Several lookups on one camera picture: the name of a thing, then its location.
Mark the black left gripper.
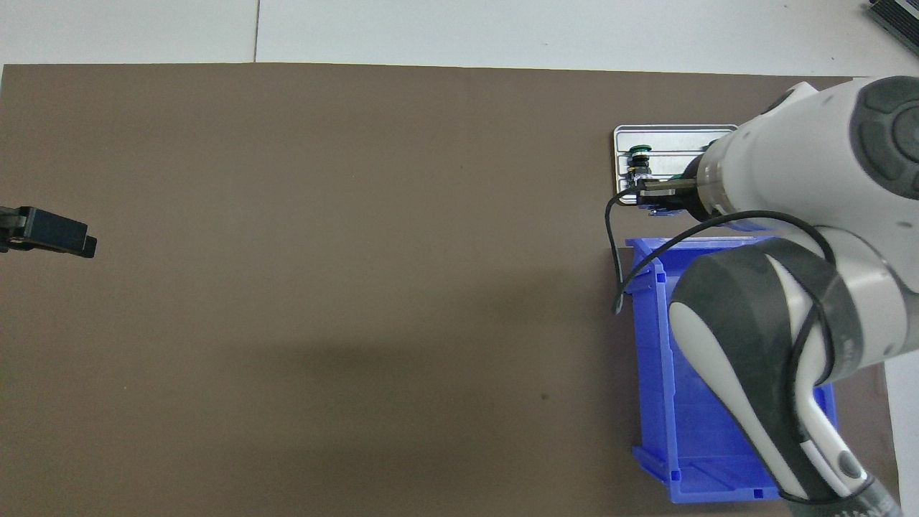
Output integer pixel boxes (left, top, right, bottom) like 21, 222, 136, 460
0, 206, 98, 259

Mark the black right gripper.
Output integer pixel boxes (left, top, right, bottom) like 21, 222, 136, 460
638, 147, 719, 222

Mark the grey metal tray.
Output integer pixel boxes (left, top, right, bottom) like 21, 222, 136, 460
612, 124, 740, 207

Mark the blue plastic storage bin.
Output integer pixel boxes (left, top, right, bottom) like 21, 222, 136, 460
621, 235, 839, 505

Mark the grey ribbed device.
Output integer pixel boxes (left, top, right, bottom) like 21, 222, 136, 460
865, 0, 919, 38

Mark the brown table mat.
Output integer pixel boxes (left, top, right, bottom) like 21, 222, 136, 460
0, 63, 904, 517

